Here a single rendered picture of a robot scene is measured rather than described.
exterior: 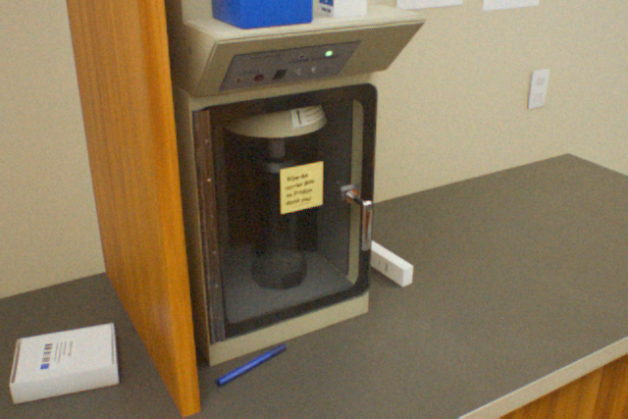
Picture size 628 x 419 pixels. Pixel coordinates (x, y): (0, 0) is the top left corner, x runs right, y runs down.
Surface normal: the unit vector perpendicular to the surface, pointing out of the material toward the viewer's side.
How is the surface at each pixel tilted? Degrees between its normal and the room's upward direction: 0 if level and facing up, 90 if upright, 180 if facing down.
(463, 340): 0
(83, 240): 90
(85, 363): 0
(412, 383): 0
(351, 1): 90
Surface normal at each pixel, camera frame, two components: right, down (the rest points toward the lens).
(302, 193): 0.49, 0.35
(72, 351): 0.00, -0.92
